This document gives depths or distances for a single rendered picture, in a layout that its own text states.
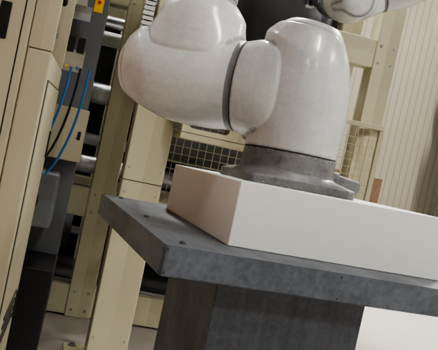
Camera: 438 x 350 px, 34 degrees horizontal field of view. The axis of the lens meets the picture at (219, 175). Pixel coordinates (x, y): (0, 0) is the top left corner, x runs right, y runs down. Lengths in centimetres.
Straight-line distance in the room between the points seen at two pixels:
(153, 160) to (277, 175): 123
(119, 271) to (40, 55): 101
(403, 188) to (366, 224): 613
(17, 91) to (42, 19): 15
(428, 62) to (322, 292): 638
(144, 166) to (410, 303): 141
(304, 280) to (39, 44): 81
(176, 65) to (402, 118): 603
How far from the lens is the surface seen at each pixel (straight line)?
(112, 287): 237
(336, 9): 175
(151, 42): 122
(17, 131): 153
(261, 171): 111
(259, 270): 94
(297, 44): 115
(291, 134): 113
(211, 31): 120
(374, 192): 559
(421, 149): 728
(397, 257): 112
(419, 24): 726
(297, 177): 112
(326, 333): 115
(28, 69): 153
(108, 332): 240
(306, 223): 104
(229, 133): 224
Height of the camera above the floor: 78
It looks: 2 degrees down
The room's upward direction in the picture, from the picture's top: 12 degrees clockwise
